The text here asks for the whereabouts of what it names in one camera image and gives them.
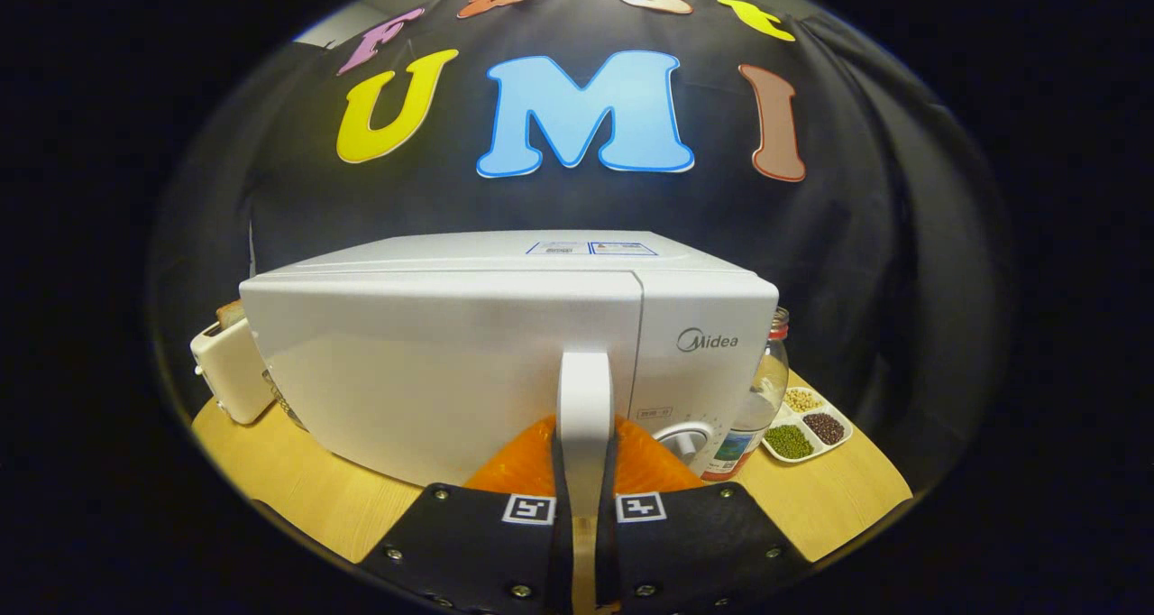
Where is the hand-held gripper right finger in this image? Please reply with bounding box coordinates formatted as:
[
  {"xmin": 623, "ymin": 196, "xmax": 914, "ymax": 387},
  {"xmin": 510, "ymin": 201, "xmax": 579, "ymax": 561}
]
[{"xmin": 595, "ymin": 415, "xmax": 812, "ymax": 615}]

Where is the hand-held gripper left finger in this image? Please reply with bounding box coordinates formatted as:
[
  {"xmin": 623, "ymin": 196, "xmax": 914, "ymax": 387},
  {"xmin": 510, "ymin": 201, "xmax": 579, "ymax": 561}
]
[{"xmin": 359, "ymin": 415, "xmax": 575, "ymax": 615}]

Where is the white microwave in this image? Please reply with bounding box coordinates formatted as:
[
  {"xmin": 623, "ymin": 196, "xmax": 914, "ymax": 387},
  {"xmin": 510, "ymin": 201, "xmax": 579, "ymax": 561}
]
[{"xmin": 239, "ymin": 230, "xmax": 781, "ymax": 519}]

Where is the white divided bean dish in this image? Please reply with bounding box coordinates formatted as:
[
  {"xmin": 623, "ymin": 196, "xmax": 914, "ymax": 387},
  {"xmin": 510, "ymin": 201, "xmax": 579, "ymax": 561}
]
[{"xmin": 762, "ymin": 387, "xmax": 855, "ymax": 464}]

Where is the clear water bottle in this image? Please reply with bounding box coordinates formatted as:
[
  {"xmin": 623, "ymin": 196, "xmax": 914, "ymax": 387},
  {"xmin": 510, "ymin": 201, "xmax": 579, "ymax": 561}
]
[{"xmin": 701, "ymin": 307, "xmax": 791, "ymax": 482}]

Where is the white toaster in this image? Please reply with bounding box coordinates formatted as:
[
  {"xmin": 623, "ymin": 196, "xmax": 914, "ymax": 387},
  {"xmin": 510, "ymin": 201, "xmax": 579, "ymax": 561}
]
[{"xmin": 189, "ymin": 316, "xmax": 276, "ymax": 425}]

